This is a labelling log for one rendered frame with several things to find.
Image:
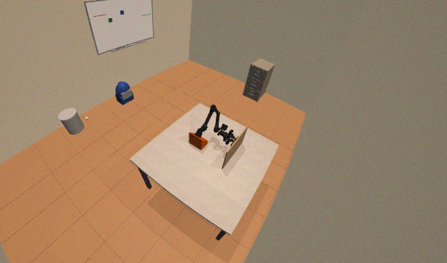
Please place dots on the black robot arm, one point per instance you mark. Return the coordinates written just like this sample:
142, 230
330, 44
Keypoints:
216, 127

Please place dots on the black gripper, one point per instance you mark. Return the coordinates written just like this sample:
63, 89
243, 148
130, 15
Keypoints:
230, 135

